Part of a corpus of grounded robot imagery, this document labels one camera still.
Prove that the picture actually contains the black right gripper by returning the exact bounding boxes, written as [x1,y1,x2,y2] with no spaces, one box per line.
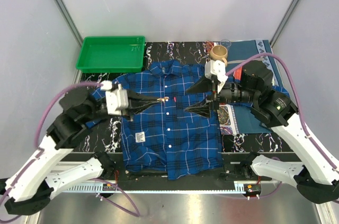
[184,71,257,118]

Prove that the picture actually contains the gold flower brooch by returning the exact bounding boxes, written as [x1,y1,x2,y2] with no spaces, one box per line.
[157,97,169,102]

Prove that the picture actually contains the blue plaid shirt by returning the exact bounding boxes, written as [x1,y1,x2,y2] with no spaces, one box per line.
[84,60,292,180]

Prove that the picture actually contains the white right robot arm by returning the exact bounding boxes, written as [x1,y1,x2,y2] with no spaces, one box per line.
[187,60,338,204]

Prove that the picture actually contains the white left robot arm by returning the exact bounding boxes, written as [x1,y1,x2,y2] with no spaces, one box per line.
[1,81,164,217]

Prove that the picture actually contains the blue patterned placemat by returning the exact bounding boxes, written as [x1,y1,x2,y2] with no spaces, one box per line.
[226,40,294,134]

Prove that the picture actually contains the red and teal plate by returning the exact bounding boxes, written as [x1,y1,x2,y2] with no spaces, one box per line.
[233,67,242,82]

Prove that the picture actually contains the beige ceramic mug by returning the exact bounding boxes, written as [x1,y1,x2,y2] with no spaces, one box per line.
[209,45,228,66]

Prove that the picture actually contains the green plastic tray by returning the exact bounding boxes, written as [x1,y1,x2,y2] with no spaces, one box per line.
[76,35,145,73]

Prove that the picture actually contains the clear glass cup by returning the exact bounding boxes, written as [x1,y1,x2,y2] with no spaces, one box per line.
[220,39,231,49]

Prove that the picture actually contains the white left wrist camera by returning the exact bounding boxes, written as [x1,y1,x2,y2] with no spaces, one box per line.
[100,80,129,116]

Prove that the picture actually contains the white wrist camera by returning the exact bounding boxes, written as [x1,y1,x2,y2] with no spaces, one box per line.
[204,60,228,88]
[100,80,129,116]

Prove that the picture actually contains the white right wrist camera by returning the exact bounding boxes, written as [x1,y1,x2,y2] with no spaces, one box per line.
[204,60,228,88]

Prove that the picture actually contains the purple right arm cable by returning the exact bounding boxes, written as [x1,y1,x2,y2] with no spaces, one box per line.
[225,52,339,203]

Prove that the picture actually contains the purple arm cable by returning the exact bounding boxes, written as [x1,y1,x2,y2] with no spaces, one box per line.
[225,52,339,203]
[0,80,141,222]

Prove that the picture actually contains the aluminium frame rail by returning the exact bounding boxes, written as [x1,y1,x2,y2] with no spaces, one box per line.
[47,164,272,196]

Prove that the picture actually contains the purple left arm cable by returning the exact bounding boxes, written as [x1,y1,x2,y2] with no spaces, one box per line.
[0,80,141,222]

